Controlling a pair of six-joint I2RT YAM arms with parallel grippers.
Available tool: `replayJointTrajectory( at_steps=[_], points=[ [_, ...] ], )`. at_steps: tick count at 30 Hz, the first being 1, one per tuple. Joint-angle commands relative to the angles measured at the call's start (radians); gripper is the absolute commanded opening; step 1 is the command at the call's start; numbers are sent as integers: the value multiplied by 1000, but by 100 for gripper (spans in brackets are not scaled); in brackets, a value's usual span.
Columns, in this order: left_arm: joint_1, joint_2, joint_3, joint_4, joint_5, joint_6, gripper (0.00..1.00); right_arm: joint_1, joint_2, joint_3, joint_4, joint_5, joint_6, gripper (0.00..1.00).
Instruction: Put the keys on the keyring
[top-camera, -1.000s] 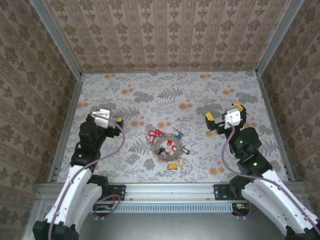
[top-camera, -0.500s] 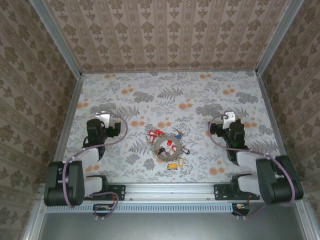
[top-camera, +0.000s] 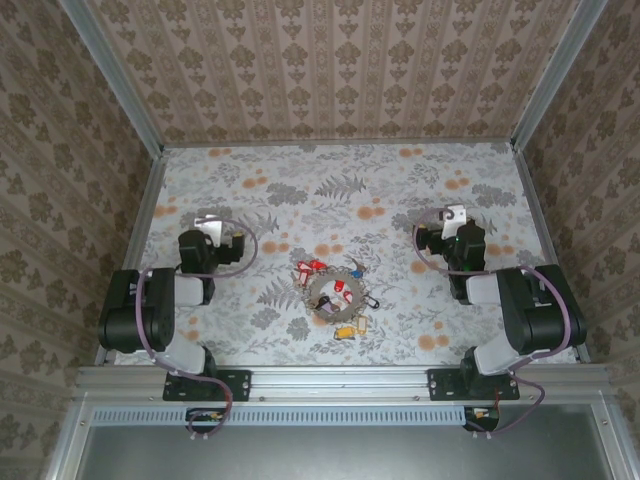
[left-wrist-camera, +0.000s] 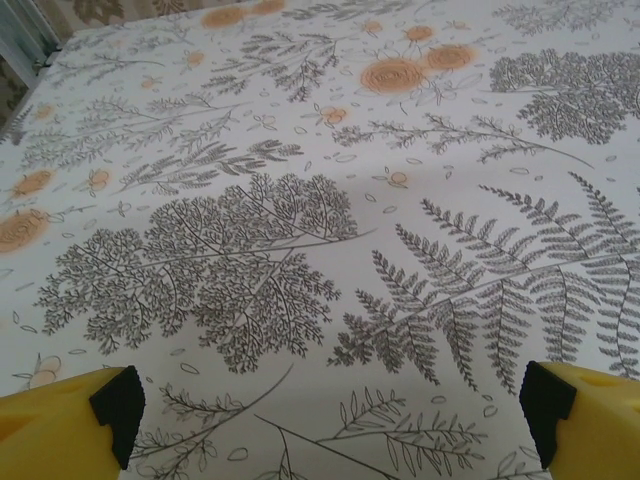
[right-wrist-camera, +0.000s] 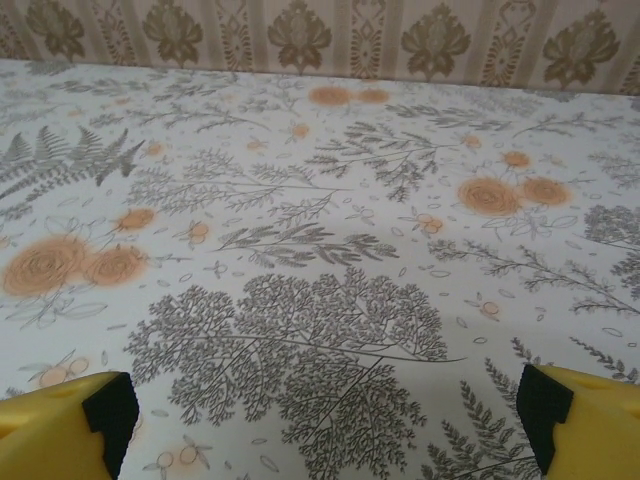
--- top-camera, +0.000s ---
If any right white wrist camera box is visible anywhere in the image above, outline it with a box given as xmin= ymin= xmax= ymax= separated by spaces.
xmin=438 ymin=203 xmax=470 ymax=237

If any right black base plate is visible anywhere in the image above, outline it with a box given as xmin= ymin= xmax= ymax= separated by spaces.
xmin=427 ymin=368 xmax=521 ymax=402

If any grey slotted cable duct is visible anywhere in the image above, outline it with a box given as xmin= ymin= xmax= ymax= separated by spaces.
xmin=92 ymin=405 xmax=469 ymax=426

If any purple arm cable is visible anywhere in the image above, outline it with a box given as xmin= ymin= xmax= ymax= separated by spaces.
xmin=134 ymin=217 xmax=259 ymax=445
xmin=412 ymin=206 xmax=574 ymax=437

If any silver keyring with tagged keys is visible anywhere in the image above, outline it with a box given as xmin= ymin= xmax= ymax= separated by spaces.
xmin=292 ymin=257 xmax=382 ymax=327

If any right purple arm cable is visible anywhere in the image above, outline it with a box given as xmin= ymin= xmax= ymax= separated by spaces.
xmin=412 ymin=206 xmax=574 ymax=437

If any yellow key tag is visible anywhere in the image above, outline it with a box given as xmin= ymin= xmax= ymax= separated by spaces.
xmin=333 ymin=316 xmax=369 ymax=342

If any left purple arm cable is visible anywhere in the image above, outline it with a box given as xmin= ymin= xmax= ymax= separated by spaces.
xmin=134 ymin=217 xmax=259 ymax=445

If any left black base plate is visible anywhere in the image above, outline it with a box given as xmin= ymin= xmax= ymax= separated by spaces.
xmin=163 ymin=368 xmax=252 ymax=403

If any grey metal sheet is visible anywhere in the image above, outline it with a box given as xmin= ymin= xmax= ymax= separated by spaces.
xmin=74 ymin=405 xmax=617 ymax=480

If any aluminium corner post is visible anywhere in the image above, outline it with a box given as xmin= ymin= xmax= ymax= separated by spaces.
xmin=58 ymin=0 xmax=167 ymax=157
xmin=509 ymin=0 xmax=610 ymax=152

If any aluminium mounting rail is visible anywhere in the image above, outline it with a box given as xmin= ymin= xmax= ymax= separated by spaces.
xmin=74 ymin=364 xmax=614 ymax=403

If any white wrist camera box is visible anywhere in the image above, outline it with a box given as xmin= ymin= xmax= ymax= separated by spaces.
xmin=193 ymin=214 xmax=224 ymax=247
xmin=438 ymin=203 xmax=470 ymax=237

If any floral table cover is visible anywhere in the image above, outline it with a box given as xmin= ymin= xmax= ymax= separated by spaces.
xmin=114 ymin=142 xmax=581 ymax=367

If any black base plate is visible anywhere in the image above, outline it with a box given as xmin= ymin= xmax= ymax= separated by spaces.
xmin=427 ymin=368 xmax=521 ymax=402
xmin=163 ymin=368 xmax=252 ymax=403

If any black connector board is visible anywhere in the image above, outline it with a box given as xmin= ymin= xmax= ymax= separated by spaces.
xmin=462 ymin=405 xmax=501 ymax=434
xmin=185 ymin=407 xmax=232 ymax=435

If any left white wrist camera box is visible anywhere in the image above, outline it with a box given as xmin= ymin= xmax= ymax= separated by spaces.
xmin=193 ymin=214 xmax=224 ymax=247

